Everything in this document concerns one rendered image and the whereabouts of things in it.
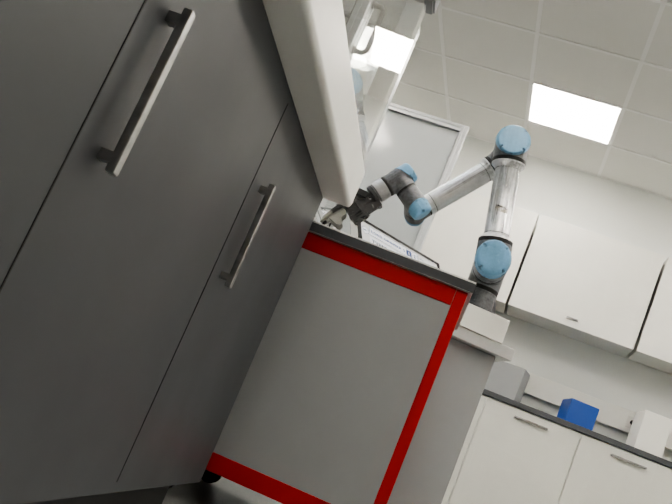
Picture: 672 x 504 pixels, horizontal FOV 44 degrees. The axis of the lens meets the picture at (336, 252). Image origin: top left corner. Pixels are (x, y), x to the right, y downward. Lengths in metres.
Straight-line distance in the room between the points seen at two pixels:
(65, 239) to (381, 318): 1.28
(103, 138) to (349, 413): 1.30
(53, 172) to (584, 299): 5.39
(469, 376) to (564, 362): 3.53
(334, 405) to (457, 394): 0.82
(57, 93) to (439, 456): 2.19
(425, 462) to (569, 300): 3.41
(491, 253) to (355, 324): 0.82
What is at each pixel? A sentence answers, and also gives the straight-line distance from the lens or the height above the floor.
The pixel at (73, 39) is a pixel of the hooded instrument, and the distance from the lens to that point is 0.81.
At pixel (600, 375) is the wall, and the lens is 6.35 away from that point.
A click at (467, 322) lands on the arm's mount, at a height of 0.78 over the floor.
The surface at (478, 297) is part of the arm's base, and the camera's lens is 2.89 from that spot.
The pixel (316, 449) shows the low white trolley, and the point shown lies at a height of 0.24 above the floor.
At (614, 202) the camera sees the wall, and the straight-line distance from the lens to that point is 6.66.
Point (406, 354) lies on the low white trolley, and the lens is 2.08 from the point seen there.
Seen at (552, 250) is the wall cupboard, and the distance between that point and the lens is 6.12.
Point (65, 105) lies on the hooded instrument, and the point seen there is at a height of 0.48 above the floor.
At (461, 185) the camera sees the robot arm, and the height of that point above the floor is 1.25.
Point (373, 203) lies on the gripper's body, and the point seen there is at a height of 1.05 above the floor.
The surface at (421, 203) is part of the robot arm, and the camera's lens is 2.86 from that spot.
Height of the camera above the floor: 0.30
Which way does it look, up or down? 11 degrees up
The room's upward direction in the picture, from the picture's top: 23 degrees clockwise
